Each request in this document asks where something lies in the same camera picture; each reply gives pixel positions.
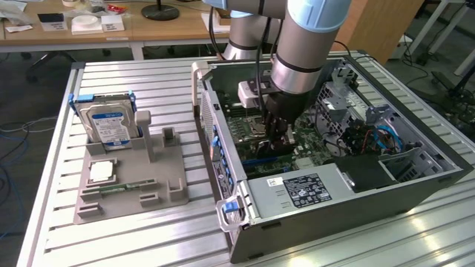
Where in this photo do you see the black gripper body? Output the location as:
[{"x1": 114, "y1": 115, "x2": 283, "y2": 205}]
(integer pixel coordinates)
[{"x1": 263, "y1": 92, "x2": 311, "y2": 125}]

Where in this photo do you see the CPU socket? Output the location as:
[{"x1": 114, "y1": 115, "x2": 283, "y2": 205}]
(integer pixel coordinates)
[{"x1": 242, "y1": 116, "x2": 271, "y2": 139}]

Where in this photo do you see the green motherboard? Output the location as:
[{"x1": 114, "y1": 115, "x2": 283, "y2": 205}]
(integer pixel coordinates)
[{"x1": 217, "y1": 91, "x2": 335, "y2": 180}]

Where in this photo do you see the silver chipset heatsink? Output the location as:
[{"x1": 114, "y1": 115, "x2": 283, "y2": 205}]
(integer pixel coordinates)
[{"x1": 295, "y1": 157, "x2": 318, "y2": 169}]

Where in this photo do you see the blue expansion slot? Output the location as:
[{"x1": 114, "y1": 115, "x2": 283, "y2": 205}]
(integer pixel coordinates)
[{"x1": 242, "y1": 157, "x2": 279, "y2": 166}]

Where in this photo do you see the silver drive cage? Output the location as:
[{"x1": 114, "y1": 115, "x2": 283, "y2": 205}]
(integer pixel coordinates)
[{"x1": 317, "y1": 63, "x2": 373, "y2": 123}]

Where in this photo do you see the silver power supply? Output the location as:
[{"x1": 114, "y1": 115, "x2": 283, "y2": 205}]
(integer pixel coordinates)
[{"x1": 246, "y1": 162, "x2": 361, "y2": 224}]

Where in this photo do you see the black plastic shroud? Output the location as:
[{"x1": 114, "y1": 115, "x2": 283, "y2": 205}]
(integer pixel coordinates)
[{"x1": 335, "y1": 153, "x2": 402, "y2": 195}]

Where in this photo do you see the open grey PC case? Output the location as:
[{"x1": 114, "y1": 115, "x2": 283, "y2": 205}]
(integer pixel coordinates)
[{"x1": 191, "y1": 54, "x2": 475, "y2": 264}]

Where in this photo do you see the grey plastic parts rack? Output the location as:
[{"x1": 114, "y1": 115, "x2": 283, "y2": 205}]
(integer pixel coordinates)
[{"x1": 74, "y1": 110, "x2": 191, "y2": 225}]

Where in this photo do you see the white paper stack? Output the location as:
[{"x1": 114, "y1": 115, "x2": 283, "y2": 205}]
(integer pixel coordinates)
[{"x1": 201, "y1": 12, "x2": 233, "y2": 34}]

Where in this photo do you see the silver disk bay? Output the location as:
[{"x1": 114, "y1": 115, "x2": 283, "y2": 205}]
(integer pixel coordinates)
[{"x1": 378, "y1": 145, "x2": 448, "y2": 185}]

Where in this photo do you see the wooden cabinet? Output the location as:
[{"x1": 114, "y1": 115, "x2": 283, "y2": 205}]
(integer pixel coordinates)
[{"x1": 330, "y1": 0, "x2": 426, "y2": 65}]

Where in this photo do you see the wooden desk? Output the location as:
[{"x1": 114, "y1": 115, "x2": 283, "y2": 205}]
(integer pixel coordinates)
[{"x1": 0, "y1": 0, "x2": 233, "y2": 61}]

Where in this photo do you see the hard disk with blue carrier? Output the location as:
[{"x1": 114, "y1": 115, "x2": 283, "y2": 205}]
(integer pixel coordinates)
[{"x1": 69, "y1": 90, "x2": 138, "y2": 153}]

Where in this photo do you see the green RAM stick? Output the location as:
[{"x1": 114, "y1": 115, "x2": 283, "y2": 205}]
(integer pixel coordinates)
[{"x1": 98, "y1": 181, "x2": 150, "y2": 195}]

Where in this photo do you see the black floor stand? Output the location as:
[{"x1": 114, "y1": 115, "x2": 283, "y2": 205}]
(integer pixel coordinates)
[{"x1": 432, "y1": 49, "x2": 475, "y2": 123}]

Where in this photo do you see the black round lamp base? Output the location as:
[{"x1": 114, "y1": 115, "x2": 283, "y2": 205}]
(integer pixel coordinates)
[{"x1": 141, "y1": 0, "x2": 181, "y2": 21}]

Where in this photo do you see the silver CPU chip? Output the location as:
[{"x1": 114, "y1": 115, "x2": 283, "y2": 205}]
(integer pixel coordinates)
[{"x1": 89, "y1": 160, "x2": 115, "y2": 184}]

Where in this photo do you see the plain white box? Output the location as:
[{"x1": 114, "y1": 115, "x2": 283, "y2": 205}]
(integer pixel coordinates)
[{"x1": 101, "y1": 14, "x2": 127, "y2": 32}]

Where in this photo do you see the white box with round dish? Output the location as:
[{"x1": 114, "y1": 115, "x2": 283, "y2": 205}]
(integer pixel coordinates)
[{"x1": 71, "y1": 15, "x2": 105, "y2": 36}]

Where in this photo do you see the black chair base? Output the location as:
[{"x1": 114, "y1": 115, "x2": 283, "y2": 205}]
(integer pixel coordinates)
[{"x1": 21, "y1": 47, "x2": 113, "y2": 83}]

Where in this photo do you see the white box with black lid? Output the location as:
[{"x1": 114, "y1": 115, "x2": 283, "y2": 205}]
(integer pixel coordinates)
[{"x1": 37, "y1": 13, "x2": 70, "y2": 32}]

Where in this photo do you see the white paper card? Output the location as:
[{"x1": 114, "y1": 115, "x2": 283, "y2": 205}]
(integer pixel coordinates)
[{"x1": 5, "y1": 24, "x2": 35, "y2": 33}]

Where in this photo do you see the clear plastic bag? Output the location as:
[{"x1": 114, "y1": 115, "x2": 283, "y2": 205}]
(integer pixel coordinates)
[{"x1": 0, "y1": 1, "x2": 35, "y2": 24}]

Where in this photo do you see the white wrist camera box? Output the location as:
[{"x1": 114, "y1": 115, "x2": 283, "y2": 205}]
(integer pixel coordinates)
[{"x1": 237, "y1": 80, "x2": 271, "y2": 110}]

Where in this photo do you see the black wire bundle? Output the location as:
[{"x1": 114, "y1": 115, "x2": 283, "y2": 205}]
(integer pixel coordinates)
[{"x1": 326, "y1": 124, "x2": 377, "y2": 156}]

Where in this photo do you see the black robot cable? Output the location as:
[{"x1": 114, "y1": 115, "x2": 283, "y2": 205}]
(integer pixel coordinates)
[
  {"x1": 207, "y1": 6, "x2": 229, "y2": 61},
  {"x1": 255, "y1": 16, "x2": 283, "y2": 118}
]

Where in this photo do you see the red wire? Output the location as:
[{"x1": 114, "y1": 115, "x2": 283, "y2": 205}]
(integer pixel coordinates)
[{"x1": 362, "y1": 130, "x2": 377, "y2": 153}]

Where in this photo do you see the blue disk wire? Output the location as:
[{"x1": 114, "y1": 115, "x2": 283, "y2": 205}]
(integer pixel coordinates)
[{"x1": 375, "y1": 124, "x2": 405, "y2": 153}]

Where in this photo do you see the white desk frame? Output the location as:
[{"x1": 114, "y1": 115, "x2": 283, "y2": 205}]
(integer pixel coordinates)
[{"x1": 403, "y1": 0, "x2": 475, "y2": 76}]

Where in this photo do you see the white floor cable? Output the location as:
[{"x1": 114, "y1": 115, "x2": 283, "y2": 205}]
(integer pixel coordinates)
[{"x1": 0, "y1": 116, "x2": 58, "y2": 134}]

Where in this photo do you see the blue floor cable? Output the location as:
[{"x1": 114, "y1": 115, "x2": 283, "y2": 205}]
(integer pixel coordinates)
[{"x1": 0, "y1": 132, "x2": 30, "y2": 240}]

